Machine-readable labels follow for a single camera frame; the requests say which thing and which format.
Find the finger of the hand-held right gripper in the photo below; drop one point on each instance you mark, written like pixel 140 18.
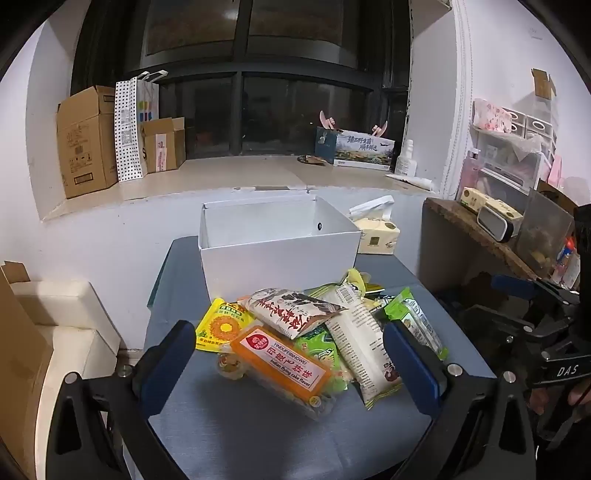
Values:
pixel 512 284
pixel 498 323

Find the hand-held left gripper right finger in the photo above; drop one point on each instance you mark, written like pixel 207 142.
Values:
pixel 411 369

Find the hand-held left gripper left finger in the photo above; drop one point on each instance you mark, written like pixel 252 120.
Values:
pixel 168 364

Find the green white snack packet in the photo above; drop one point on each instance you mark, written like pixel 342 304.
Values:
pixel 411 311

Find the white printed snack packet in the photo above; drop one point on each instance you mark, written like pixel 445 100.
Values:
pixel 360 341

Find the yellow sunflower seed packet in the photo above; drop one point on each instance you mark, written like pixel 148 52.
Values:
pixel 221 330

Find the green cartoon snack packet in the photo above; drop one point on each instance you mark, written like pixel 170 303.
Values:
pixel 318 351

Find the olive yellow snack packet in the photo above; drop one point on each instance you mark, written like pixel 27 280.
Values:
pixel 354 279

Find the orange label cake tray packet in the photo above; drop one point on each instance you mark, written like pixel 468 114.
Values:
pixel 277 364

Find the white red calligraphy snack packet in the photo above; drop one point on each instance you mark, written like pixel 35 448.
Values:
pixel 291 314

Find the white cardboard box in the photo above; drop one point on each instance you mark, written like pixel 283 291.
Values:
pixel 277 267

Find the person's right hand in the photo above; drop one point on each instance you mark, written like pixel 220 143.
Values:
pixel 579 395

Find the clear acrylic container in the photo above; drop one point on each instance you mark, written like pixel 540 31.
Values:
pixel 542 230

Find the black white small case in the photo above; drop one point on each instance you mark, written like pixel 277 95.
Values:
pixel 494 224

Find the brown wooden side table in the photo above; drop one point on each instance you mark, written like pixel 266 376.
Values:
pixel 443 240

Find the yellow green tissue packet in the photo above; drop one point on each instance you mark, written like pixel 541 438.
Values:
pixel 475 198

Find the blue table cloth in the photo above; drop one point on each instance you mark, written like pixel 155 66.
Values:
pixel 240 434

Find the clear plastic storage box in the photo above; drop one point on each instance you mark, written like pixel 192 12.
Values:
pixel 508 170

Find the pink bottle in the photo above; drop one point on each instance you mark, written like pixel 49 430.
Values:
pixel 472 170

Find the yellow soft tissue pack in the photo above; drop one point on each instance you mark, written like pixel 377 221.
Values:
pixel 376 235

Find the flat brown cardboard sheet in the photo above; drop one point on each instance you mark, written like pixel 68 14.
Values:
pixel 18 369

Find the white drawer organizer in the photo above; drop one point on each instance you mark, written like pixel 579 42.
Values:
pixel 535 127

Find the white plastic bottle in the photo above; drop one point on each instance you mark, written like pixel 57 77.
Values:
pixel 406 161

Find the pink floral pouch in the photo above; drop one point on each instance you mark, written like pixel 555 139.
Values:
pixel 491 115

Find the white vertical pipe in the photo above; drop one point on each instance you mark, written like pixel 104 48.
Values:
pixel 461 92

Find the landscape printed tissue box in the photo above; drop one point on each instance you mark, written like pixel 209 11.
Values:
pixel 362 150

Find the pink hair clip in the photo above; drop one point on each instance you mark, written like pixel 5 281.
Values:
pixel 381 129
pixel 326 120

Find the small brown cardboard box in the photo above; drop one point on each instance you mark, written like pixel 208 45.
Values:
pixel 164 147

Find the dotted white paper bag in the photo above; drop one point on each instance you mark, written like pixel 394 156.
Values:
pixel 127 138

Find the dark brown wrapper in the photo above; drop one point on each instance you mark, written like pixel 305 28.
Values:
pixel 311 159

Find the large brown cardboard box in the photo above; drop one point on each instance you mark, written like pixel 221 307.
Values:
pixel 85 147

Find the dark teal box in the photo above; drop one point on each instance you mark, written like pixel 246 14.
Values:
pixel 323 143

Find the white bag with coloured squares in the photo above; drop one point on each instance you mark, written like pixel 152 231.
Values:
pixel 148 99

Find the black framed window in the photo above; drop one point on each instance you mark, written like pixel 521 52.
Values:
pixel 277 55

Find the small cardboard wall box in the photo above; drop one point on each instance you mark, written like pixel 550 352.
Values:
pixel 544 84

